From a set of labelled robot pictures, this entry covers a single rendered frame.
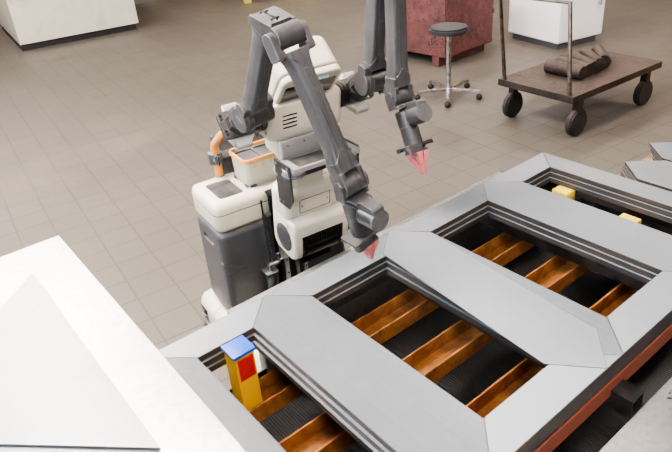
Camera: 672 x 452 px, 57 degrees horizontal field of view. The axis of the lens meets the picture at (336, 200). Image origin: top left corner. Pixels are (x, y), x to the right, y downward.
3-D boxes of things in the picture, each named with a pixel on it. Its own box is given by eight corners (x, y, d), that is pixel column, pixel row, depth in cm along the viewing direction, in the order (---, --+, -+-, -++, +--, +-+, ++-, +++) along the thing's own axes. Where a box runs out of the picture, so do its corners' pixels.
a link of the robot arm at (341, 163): (295, 22, 150) (258, 38, 145) (307, 16, 145) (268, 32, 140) (364, 183, 159) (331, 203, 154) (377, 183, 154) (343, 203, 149)
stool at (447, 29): (493, 97, 536) (496, 25, 507) (436, 112, 515) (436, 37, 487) (455, 82, 580) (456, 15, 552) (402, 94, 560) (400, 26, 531)
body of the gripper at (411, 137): (434, 143, 190) (427, 120, 190) (408, 152, 186) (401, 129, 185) (422, 146, 196) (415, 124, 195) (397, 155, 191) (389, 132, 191)
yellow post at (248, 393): (264, 411, 153) (253, 351, 144) (247, 422, 150) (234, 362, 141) (253, 400, 156) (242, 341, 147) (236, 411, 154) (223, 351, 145)
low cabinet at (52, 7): (105, 11, 1059) (94, -37, 1023) (142, 28, 905) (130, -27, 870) (1, 29, 985) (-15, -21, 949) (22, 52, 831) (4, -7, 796)
